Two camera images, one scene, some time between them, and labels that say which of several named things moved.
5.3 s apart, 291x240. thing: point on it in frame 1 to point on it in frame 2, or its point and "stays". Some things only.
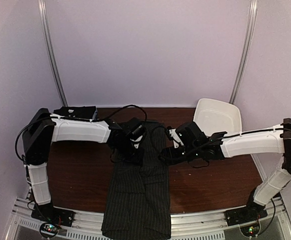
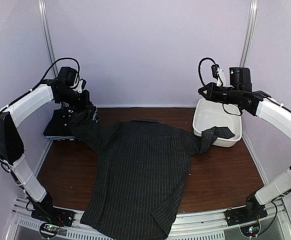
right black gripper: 169,152 to 211,96
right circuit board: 250,229 stays
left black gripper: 136,160 to 85,101
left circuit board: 48,229 stays
